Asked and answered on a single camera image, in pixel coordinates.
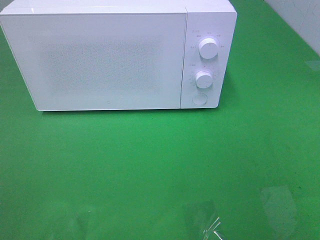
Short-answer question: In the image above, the green table mat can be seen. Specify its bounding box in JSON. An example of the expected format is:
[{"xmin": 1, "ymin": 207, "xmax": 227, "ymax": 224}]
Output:
[{"xmin": 0, "ymin": 0, "xmax": 320, "ymax": 240}]

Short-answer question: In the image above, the white microwave oven body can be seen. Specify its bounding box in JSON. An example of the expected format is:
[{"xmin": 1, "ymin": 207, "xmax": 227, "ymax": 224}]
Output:
[{"xmin": 0, "ymin": 0, "xmax": 237, "ymax": 109}]

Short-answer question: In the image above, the round door release button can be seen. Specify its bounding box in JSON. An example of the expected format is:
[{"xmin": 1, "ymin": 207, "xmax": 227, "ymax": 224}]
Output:
[{"xmin": 192, "ymin": 93, "xmax": 208, "ymax": 106}]

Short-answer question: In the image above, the white dial knob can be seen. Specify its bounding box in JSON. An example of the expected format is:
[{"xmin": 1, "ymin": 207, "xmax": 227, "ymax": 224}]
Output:
[
  {"xmin": 195, "ymin": 70, "xmax": 214, "ymax": 89},
  {"xmin": 198, "ymin": 37, "xmax": 219, "ymax": 60}
]

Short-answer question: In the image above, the white microwave door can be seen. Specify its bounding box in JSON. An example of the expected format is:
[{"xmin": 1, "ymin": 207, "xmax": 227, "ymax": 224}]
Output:
[{"xmin": 0, "ymin": 13, "xmax": 187, "ymax": 111}]

